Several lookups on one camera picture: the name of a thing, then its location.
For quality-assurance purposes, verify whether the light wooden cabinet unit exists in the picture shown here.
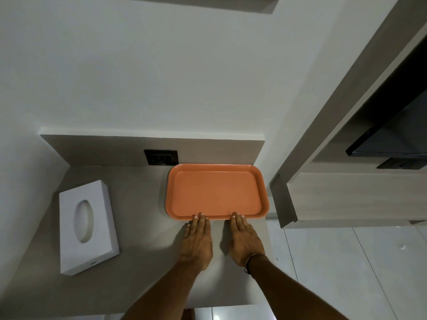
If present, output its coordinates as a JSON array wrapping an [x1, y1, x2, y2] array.
[[270, 0, 427, 229]]

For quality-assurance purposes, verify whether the black wall socket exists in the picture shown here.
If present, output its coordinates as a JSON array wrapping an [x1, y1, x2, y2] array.
[[144, 149, 179, 166]]

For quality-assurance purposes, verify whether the black flat television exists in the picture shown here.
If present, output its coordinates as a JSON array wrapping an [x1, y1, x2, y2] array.
[[345, 95, 427, 157]]

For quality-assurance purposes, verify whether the white tissue box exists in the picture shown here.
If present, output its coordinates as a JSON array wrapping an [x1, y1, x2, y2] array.
[[59, 180, 120, 276]]

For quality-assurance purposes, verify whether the person's left forearm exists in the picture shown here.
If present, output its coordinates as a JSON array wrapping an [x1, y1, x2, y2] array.
[[120, 260, 210, 320]]

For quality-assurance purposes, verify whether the person's left hand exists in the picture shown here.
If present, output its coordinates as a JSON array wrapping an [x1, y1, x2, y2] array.
[[179, 212, 214, 271]]

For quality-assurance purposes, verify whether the dark thread wristband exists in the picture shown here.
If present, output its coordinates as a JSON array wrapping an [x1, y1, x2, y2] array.
[[244, 253, 267, 274]]

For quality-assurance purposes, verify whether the orange plastic tray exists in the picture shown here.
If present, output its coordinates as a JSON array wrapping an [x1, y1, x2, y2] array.
[[165, 163, 270, 221]]

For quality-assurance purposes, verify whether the person's right hand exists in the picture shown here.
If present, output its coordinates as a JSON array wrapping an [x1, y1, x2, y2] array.
[[229, 211, 267, 268]]

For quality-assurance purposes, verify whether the person's right forearm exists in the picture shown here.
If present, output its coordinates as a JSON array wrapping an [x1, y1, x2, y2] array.
[[246, 254, 350, 320]]

